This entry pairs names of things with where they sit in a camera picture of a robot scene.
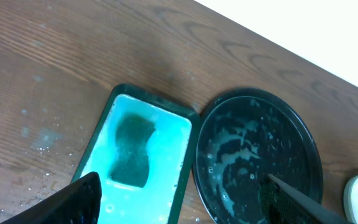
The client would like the black round tray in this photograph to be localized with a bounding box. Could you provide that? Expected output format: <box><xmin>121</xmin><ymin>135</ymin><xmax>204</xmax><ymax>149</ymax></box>
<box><xmin>193</xmin><ymin>88</ymin><xmax>323</xmax><ymax>223</ymax></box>

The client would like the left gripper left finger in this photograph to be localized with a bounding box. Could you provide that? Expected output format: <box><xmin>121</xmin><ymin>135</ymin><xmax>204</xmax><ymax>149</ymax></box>
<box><xmin>1</xmin><ymin>172</ymin><xmax>102</xmax><ymax>224</ymax></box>

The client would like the dark green sponge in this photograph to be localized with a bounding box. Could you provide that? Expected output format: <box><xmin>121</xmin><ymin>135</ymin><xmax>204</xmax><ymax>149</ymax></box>
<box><xmin>108</xmin><ymin>114</ymin><xmax>155</xmax><ymax>188</ymax></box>

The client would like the green rectangular soapy tray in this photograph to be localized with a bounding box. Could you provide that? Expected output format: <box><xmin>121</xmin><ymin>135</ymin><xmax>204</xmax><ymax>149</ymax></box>
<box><xmin>73</xmin><ymin>83</ymin><xmax>201</xmax><ymax>223</ymax></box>

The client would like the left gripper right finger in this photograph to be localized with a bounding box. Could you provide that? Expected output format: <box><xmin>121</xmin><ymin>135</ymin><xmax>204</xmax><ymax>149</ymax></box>
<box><xmin>258</xmin><ymin>174</ymin><xmax>351</xmax><ymax>224</ymax></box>

